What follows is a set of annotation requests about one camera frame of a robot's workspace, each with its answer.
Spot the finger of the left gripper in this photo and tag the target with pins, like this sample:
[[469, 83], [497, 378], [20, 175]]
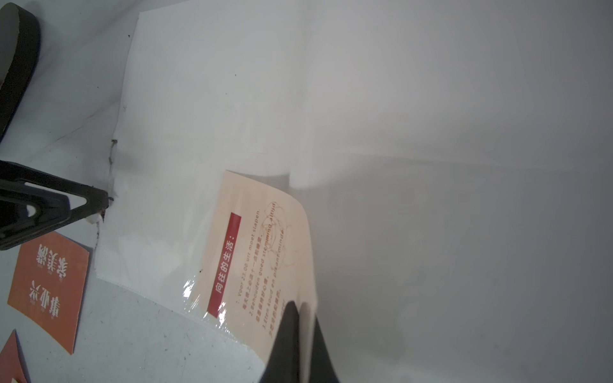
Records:
[[34, 203]]

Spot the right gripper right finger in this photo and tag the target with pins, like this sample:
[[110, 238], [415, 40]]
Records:
[[322, 370]]

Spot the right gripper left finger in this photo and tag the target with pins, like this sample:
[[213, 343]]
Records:
[[283, 365]]

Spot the cream card red stripe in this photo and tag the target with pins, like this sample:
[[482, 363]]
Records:
[[258, 257]]

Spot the metal jewelry stand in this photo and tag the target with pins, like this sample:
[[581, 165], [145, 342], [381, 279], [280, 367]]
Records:
[[20, 47]]

